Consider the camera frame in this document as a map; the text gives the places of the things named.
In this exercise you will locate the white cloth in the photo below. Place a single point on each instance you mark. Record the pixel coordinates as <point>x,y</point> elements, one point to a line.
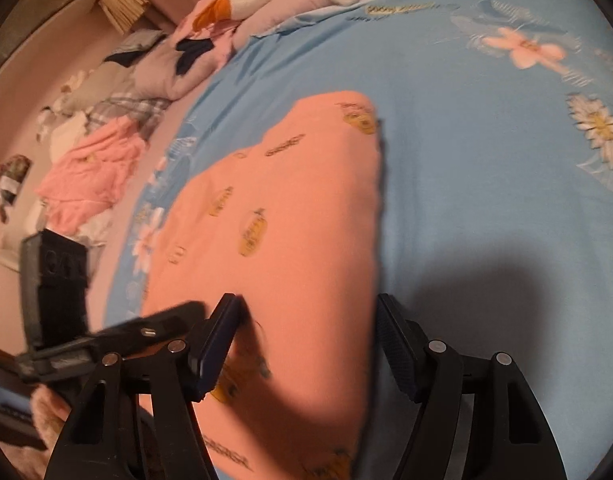
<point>69,135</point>

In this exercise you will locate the orange printed baby top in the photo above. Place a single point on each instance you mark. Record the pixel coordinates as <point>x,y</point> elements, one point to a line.
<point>286,235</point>

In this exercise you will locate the patterned pouch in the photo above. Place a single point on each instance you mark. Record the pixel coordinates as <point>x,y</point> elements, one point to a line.
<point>14,170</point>

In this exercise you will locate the pink cloth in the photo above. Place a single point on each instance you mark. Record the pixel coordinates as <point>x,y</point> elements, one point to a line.
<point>211,35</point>

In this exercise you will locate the yellow tassel fringe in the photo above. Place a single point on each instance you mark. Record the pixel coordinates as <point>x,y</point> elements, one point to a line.
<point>124,5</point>

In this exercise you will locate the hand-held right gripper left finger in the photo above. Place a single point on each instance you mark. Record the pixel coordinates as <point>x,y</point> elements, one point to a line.
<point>216,345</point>

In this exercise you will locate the grey plaid pillow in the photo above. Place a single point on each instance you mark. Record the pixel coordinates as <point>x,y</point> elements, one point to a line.
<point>131,105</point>

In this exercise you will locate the navy cloth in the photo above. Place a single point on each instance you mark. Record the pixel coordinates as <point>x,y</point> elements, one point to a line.
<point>191,52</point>

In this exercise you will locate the plain grey pillow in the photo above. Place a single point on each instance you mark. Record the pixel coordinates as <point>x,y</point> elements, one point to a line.
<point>96,85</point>

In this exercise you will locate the lilac bed sheet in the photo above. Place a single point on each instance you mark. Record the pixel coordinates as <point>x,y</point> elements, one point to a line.
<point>104,270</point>

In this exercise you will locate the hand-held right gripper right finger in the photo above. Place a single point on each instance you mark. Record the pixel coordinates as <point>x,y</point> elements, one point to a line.
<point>396,347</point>

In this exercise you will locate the blue floral blanket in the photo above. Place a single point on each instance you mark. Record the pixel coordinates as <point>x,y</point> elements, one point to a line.
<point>461,160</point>

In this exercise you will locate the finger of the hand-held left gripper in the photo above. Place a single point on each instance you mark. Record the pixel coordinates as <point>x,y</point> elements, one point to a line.
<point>151,325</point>

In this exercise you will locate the pink fleece garment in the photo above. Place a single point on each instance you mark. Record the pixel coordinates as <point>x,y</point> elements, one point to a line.
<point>96,170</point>

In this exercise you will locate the curved wall shelf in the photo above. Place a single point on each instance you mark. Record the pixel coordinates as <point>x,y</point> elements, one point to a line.
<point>36,10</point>

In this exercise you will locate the blue plaid pillow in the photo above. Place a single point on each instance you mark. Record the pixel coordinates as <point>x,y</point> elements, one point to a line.
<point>136,45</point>

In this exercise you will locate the lilac pillow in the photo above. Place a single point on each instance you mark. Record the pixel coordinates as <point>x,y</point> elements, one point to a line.
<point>161,70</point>

